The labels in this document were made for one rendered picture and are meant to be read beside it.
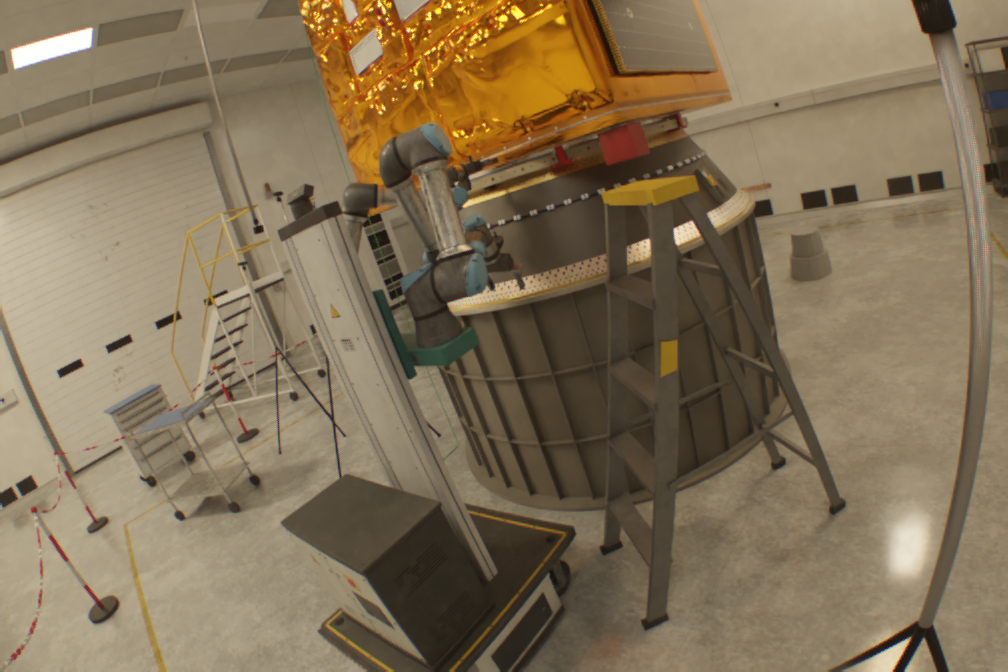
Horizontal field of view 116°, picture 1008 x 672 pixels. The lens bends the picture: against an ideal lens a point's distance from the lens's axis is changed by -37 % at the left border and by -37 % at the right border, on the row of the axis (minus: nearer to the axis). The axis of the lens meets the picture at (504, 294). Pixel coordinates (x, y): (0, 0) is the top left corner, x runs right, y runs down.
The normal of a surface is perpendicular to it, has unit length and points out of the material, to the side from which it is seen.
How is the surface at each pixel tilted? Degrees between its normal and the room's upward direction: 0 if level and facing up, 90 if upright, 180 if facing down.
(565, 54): 90
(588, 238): 62
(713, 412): 90
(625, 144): 90
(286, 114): 90
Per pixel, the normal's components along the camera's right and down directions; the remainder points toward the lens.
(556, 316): -0.25, 0.29
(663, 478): 0.14, 0.11
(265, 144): 0.71, -0.09
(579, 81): -0.62, 0.41
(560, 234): -0.29, -0.19
